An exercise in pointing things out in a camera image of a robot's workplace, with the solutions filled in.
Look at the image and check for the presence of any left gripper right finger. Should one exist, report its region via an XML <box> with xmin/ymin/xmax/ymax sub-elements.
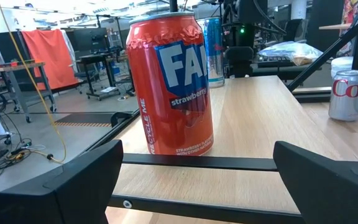
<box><xmin>273</xmin><ymin>141</ymin><xmax>358</xmax><ymax>224</ymax></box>

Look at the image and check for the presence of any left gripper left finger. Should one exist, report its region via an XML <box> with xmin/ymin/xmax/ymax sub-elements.
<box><xmin>0</xmin><ymin>139</ymin><xmax>124</xmax><ymax>224</ymax></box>

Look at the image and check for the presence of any silver Diet Coke can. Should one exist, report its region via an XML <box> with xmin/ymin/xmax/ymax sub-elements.
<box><xmin>328</xmin><ymin>70</ymin><xmax>358</xmax><ymax>122</ymax></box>

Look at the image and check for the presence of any red strawberry Fanta can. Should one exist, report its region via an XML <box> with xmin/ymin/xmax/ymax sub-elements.
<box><xmin>125</xmin><ymin>11</ymin><xmax>214</xmax><ymax>156</ymax></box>

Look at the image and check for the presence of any blue silver Red Bull can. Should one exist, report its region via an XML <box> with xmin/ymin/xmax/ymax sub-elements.
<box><xmin>197</xmin><ymin>17</ymin><xmax>226</xmax><ymax>89</ymax></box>

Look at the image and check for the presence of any black hazard-striped floor mat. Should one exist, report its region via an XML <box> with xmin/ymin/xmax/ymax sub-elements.
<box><xmin>53</xmin><ymin>112</ymin><xmax>114</xmax><ymax>128</ymax></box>

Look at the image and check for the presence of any white round container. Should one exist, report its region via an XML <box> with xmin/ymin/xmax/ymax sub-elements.
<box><xmin>331</xmin><ymin>56</ymin><xmax>354</xmax><ymax>78</ymax></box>

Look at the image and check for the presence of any dark grey desk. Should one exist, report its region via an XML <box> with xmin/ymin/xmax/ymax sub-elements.
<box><xmin>250</xmin><ymin>60</ymin><xmax>324</xmax><ymax>82</ymax></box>

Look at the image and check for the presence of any grey wheeled workbench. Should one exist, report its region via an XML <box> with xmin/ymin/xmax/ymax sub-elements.
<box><xmin>0</xmin><ymin>60</ymin><xmax>57</xmax><ymax>124</ymax></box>

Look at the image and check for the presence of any orange cloth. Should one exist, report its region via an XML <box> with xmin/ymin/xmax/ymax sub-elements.
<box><xmin>22</xmin><ymin>29</ymin><xmax>80</xmax><ymax>91</ymax></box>

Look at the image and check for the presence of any backlit computer keyboard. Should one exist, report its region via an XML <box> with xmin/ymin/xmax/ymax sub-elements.
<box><xmin>255</xmin><ymin>55</ymin><xmax>291</xmax><ymax>68</ymax></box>

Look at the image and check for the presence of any clear plastic snack bag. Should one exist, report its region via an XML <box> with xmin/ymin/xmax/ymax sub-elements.
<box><xmin>258</xmin><ymin>42</ymin><xmax>323</xmax><ymax>67</ymax></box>

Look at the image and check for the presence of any black desk with monitor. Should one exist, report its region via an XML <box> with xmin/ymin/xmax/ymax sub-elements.
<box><xmin>73</xmin><ymin>27</ymin><xmax>127</xmax><ymax>101</ymax></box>

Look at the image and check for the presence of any colourful banner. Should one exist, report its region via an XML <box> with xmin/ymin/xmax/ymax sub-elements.
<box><xmin>340</xmin><ymin>0</ymin><xmax>358</xmax><ymax>57</ymax></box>

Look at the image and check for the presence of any black floor cable tangle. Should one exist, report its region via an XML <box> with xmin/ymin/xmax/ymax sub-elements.
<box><xmin>0</xmin><ymin>93</ymin><xmax>65</xmax><ymax>184</ymax></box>

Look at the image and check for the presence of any wooden shelf with black frame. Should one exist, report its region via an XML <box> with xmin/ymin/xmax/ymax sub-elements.
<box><xmin>107</xmin><ymin>75</ymin><xmax>344</xmax><ymax>224</ymax></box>

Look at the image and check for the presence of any yellow cable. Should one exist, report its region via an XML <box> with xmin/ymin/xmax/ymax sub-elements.
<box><xmin>0</xmin><ymin>4</ymin><xmax>68</xmax><ymax>164</ymax></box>

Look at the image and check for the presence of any black aluminium table frame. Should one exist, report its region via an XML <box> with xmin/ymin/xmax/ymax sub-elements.
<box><xmin>81</xmin><ymin>17</ymin><xmax>358</xmax><ymax>153</ymax></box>

